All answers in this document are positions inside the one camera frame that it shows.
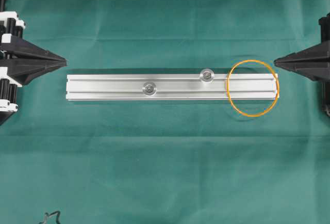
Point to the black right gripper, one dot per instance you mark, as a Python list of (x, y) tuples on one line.
[(310, 62)]

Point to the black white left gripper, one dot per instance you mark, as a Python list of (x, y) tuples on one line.
[(18, 72)]

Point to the orange rubber band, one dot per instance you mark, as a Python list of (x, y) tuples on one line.
[(273, 104)]

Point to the silver pulley shaft right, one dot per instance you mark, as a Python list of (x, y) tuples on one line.
[(207, 75)]

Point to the silver pulley shaft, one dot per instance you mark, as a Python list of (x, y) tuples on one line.
[(207, 75), (149, 88)]

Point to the silver pulley shaft left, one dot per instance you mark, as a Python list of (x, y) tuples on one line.
[(149, 88)]

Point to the green cloth table cover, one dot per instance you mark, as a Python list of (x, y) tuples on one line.
[(166, 161)]

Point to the silver aluminium extrusion rail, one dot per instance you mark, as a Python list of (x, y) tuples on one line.
[(98, 87)]

